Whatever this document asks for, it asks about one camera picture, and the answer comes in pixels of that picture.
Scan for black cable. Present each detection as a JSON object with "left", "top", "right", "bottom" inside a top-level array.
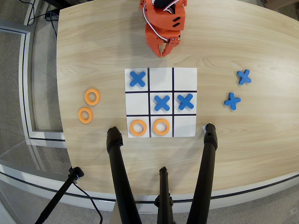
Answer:
[{"left": 71, "top": 181, "right": 104, "bottom": 224}]

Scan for orange foam ring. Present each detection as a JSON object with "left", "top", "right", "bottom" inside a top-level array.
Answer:
[
  {"left": 78, "top": 107, "right": 94, "bottom": 124},
  {"left": 129, "top": 119, "right": 148, "bottom": 137},
  {"left": 84, "top": 88, "right": 101, "bottom": 106},
  {"left": 152, "top": 118, "right": 171, "bottom": 136}
]

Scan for white tic-tac-toe board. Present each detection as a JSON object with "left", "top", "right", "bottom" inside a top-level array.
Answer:
[{"left": 124, "top": 67, "right": 198, "bottom": 138}]

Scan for blue foam cross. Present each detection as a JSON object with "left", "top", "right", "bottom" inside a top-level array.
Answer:
[
  {"left": 177, "top": 93, "right": 195, "bottom": 111},
  {"left": 236, "top": 69, "right": 252, "bottom": 85},
  {"left": 129, "top": 70, "right": 147, "bottom": 88},
  {"left": 154, "top": 95, "right": 171, "bottom": 112},
  {"left": 224, "top": 92, "right": 242, "bottom": 111}
]

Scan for thin black stand pole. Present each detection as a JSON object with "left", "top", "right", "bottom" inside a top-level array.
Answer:
[{"left": 34, "top": 166, "right": 85, "bottom": 224}]

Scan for black floor cables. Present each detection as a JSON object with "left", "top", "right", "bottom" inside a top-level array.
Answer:
[{"left": 23, "top": 0, "right": 59, "bottom": 39}]

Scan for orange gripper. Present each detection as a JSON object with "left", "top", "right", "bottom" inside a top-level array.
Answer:
[{"left": 145, "top": 7, "right": 186, "bottom": 58}]

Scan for white partition frame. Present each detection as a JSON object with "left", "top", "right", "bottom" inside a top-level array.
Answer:
[{"left": 0, "top": 20, "right": 67, "bottom": 147}]

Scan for short black tripod leg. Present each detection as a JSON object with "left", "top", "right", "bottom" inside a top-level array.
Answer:
[{"left": 153, "top": 166, "right": 175, "bottom": 224}]

